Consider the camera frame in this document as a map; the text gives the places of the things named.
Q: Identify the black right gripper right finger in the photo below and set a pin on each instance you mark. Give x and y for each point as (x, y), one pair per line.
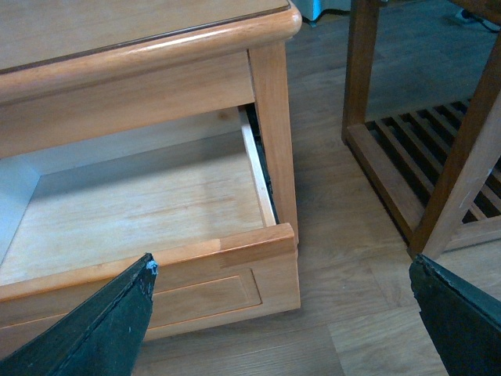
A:
(462, 321)

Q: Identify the wooden drawer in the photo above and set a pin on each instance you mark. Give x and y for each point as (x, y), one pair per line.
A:
(194, 193)

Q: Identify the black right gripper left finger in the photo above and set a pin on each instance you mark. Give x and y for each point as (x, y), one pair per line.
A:
(102, 336)

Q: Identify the light wooden nightstand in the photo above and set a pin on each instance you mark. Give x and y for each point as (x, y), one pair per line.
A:
(78, 70)

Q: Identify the light blue pleated curtain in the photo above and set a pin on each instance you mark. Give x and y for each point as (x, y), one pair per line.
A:
(311, 10)

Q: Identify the floor outlet with black cable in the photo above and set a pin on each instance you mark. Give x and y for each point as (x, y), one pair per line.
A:
(466, 17)

